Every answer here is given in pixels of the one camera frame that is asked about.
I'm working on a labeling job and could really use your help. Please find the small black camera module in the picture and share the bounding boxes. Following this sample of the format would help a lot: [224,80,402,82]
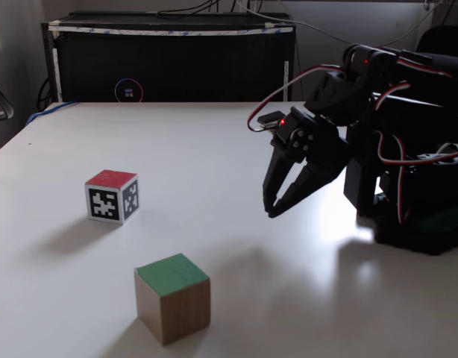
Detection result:
[257,110,286,131]

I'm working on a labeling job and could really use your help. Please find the black computer case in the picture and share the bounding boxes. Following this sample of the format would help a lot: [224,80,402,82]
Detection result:
[41,12,298,104]

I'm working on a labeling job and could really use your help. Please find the wooden cube with green face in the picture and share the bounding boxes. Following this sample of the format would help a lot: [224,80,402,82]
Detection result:
[134,253,211,347]

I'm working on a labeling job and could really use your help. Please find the black cable bundle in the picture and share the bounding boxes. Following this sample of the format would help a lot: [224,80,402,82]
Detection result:
[156,0,232,19]

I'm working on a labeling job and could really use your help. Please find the black office chair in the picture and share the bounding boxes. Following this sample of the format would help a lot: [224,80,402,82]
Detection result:
[415,25,458,63]

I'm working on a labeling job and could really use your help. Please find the grey cable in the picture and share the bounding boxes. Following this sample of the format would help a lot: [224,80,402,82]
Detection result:
[268,0,437,45]

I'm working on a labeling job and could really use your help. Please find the grey chair armrest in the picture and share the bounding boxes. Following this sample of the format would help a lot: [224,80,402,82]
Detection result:
[0,80,15,122]

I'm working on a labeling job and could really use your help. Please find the coloured cube with marker faces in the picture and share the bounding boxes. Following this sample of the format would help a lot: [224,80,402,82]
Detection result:
[84,169,140,225]

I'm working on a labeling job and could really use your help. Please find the red white black servo cable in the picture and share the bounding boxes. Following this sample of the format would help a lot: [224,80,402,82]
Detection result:
[373,81,415,227]
[247,64,344,134]

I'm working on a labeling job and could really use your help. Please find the blue cable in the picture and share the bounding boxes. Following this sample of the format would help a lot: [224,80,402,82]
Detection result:
[26,100,81,126]

